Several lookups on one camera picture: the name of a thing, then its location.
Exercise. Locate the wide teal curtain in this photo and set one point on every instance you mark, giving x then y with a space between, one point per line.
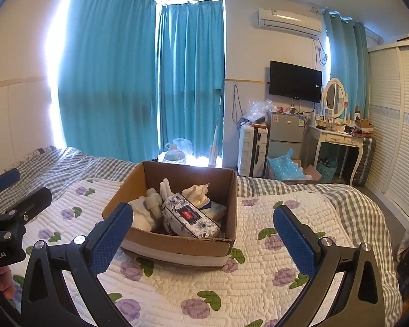
105 75

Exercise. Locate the white slatted wardrobe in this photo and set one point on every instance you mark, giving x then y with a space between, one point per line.
395 126

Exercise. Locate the flat cardboard box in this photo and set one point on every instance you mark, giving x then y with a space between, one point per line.
310 172

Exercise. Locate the white dressing table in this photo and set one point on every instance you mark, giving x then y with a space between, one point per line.
337 139

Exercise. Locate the white striped cloth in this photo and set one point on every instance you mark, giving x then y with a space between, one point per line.
139 213

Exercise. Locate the blue bag of bottles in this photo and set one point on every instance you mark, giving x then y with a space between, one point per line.
286 168

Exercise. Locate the cream cloth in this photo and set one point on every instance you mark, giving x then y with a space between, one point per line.
196 192

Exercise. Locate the black wall television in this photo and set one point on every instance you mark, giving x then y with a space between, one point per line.
294 80

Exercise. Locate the person's left hand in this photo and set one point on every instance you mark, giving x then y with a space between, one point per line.
5 281

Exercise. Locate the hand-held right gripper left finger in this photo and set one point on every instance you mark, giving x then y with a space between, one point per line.
110 242

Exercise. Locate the white sock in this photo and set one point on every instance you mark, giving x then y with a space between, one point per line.
165 187

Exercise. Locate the dark grey suitcase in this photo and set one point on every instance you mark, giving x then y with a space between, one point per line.
364 160

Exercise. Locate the clear plastic bag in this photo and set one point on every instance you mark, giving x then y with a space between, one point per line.
259 110

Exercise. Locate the grey checked bed sheet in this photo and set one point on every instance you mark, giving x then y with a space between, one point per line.
71 163

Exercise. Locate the teal storage basket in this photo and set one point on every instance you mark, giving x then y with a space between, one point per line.
327 172

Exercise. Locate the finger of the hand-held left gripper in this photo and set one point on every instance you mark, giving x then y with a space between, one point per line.
5 178
34 199

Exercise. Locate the large water bottle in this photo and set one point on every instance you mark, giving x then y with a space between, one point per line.
173 156

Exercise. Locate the silver small fridge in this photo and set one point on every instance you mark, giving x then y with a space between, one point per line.
286 126

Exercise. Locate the white socks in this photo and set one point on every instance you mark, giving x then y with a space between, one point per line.
153 202

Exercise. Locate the white air conditioner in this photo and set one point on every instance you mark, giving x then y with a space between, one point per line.
289 18

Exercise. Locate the floral soft tissue pack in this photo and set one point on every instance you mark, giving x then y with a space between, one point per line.
191 218

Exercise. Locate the brown cardboard box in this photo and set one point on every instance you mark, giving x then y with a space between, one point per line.
177 245

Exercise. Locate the white suitcase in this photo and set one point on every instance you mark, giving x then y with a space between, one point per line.
250 150

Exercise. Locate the white oval mirror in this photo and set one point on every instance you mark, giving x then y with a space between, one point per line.
334 95

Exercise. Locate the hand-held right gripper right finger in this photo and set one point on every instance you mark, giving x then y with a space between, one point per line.
294 245

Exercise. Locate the small brown box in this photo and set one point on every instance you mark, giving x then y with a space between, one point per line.
364 125

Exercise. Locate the white mop pole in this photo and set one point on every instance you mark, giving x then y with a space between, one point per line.
216 126

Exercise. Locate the narrow teal curtain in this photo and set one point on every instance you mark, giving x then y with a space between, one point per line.
347 58

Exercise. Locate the teal window curtain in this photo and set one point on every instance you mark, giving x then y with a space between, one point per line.
191 75

